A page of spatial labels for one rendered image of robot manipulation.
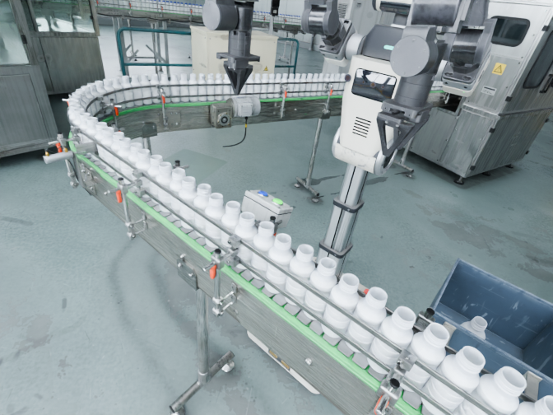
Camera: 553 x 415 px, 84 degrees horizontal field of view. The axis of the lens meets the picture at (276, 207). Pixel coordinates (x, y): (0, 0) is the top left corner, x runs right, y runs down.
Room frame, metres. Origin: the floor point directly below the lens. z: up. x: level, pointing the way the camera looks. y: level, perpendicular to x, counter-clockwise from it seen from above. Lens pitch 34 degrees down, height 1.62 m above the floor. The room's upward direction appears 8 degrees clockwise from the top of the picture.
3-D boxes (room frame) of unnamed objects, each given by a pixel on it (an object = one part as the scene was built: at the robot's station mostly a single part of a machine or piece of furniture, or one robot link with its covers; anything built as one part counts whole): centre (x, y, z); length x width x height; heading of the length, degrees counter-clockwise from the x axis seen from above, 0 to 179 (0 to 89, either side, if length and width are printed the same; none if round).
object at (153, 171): (0.88, 0.40, 1.08); 0.06 x 0.06 x 0.17
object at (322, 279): (0.50, -0.13, 1.08); 0.06 x 0.06 x 0.17
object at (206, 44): (4.99, 0.94, 0.59); 1.10 x 0.62 x 1.18; 127
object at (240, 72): (0.88, 0.15, 1.44); 0.07 x 0.07 x 0.09; 55
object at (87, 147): (1.05, 0.79, 0.96); 0.23 x 0.10 x 0.27; 145
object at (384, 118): (0.59, -0.21, 1.44); 0.07 x 0.07 x 0.09; 54
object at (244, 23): (0.87, 0.15, 1.57); 0.07 x 0.06 x 0.07; 147
